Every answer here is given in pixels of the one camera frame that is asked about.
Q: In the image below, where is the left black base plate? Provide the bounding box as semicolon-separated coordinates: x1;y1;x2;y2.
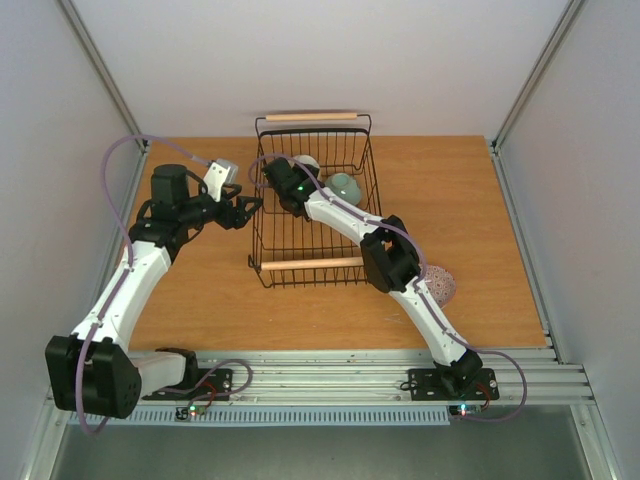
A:
143;368;233;401

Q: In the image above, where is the small circuit board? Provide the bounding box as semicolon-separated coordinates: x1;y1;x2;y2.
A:
449;403;486;417
175;405;208;421

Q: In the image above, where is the celadon green bowl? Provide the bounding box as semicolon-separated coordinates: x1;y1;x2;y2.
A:
325;173;362;206

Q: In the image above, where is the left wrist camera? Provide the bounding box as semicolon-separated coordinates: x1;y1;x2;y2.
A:
203;158;239;202

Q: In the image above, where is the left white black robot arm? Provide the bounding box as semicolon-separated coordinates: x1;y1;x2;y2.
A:
45;159;262;419

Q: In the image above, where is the red dotted pattern bowl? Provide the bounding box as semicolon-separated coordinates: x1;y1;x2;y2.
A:
425;265;457;308

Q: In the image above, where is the black wire dish rack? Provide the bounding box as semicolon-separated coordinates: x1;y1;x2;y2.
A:
248;113;382;288

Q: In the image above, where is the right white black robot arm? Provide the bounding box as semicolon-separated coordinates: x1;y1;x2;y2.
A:
258;154;483;399

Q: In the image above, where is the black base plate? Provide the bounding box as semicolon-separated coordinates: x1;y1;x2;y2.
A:
143;368;233;401
402;368;500;401

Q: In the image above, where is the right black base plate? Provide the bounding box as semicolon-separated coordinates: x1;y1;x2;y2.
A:
402;368;500;401

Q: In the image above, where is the left small circuit board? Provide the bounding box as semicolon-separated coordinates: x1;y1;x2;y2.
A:
175;405;208;421

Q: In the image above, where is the yellow patterned bowl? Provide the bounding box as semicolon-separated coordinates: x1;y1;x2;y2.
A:
294;154;321;180

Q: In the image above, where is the right small circuit board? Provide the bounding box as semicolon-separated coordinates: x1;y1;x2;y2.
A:
449;403;486;417

